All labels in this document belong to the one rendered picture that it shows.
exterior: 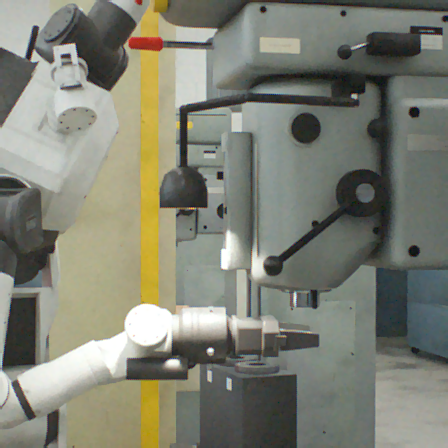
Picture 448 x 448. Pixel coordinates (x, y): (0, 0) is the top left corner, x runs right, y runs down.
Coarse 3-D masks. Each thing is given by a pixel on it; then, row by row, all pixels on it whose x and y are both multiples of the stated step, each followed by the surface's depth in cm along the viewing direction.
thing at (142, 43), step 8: (136, 40) 152; (144, 40) 152; (152, 40) 153; (160, 40) 153; (136, 48) 153; (144, 48) 153; (152, 48) 153; (160, 48) 153; (192, 48) 155; (200, 48) 155; (208, 48) 155
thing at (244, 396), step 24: (240, 360) 194; (216, 384) 193; (240, 384) 182; (264, 384) 183; (288, 384) 185; (216, 408) 193; (240, 408) 182; (264, 408) 183; (288, 408) 185; (216, 432) 193; (240, 432) 182; (264, 432) 183; (288, 432) 185
